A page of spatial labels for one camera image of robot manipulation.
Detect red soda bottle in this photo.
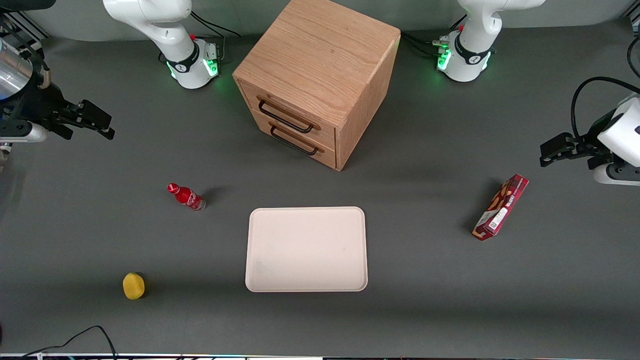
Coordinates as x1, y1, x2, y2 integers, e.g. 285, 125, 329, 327
167, 183, 206, 212

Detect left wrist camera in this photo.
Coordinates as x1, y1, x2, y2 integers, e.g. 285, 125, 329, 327
593, 162, 640, 187

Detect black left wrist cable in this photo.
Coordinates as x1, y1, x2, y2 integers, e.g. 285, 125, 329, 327
571, 76, 640, 141

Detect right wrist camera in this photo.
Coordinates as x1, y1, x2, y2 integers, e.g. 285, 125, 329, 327
0, 122, 49, 145

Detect red cookie box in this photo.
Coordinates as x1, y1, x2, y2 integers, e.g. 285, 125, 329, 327
472, 174, 530, 242

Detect black hanging cable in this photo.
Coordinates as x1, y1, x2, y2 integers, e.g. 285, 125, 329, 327
627, 36, 640, 79

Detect wooden drawer cabinet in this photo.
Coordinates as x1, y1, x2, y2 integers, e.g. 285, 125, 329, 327
232, 0, 402, 172

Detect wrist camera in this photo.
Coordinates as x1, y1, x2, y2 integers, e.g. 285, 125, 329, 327
593, 162, 640, 187
0, 122, 49, 145

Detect black cable at table edge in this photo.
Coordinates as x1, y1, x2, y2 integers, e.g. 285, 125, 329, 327
20, 325, 118, 360

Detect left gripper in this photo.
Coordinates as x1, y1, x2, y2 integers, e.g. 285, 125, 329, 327
539, 96, 640, 172

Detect beige plastic tray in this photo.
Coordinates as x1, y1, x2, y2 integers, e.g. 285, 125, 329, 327
245, 206, 369, 293

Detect black arm base cable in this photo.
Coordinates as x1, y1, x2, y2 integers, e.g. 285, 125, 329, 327
190, 11, 241, 62
400, 14, 469, 54

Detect wooden drawer with black handle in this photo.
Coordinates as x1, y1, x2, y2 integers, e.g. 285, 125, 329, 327
251, 108, 337, 170
238, 80, 337, 151

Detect yellow sponge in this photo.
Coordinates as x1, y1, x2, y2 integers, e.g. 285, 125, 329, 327
122, 272, 146, 301

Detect black right arm base cable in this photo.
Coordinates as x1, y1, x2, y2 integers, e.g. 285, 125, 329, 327
190, 11, 241, 62

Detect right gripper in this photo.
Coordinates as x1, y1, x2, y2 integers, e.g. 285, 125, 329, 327
0, 74, 116, 141

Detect black left arm base cable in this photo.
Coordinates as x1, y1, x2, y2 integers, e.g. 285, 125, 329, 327
400, 14, 469, 54

